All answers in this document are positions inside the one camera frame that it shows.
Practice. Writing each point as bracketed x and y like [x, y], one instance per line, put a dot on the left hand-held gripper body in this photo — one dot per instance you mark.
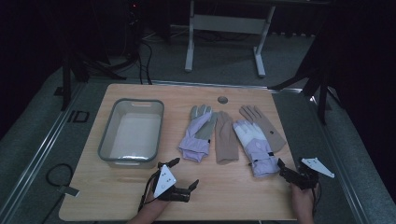
[165, 181]

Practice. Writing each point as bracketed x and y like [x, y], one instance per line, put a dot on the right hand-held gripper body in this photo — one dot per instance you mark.
[306, 179]

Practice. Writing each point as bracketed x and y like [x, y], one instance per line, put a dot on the purple and white glove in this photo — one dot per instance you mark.
[257, 146]

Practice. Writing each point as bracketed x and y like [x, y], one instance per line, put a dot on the purple glove with grey palm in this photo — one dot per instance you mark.
[196, 140]

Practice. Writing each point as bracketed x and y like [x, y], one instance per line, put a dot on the grey plastic bin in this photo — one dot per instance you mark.
[132, 133]

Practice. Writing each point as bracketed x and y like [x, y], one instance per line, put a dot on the plain tan glove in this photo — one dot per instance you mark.
[225, 140]

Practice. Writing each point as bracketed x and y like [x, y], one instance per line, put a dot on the person's right hand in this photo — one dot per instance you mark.
[302, 196]

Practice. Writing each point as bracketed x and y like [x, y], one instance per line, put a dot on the person's left hand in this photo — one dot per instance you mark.
[155, 202]

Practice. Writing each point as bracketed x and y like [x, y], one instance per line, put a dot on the tan glove with dark button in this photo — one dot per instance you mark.
[267, 129]

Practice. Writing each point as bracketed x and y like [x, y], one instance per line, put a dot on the black tripod stand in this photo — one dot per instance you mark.
[79, 67]
[317, 77]

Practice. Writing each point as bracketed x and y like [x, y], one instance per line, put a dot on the grey tape strip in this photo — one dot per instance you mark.
[69, 190]

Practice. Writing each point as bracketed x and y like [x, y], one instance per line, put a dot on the dark computer tower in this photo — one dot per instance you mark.
[134, 28]

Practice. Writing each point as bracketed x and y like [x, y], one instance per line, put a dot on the metal floor rail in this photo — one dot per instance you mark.
[34, 165]
[218, 84]
[339, 161]

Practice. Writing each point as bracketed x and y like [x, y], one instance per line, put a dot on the white desk frame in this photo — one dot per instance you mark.
[229, 23]

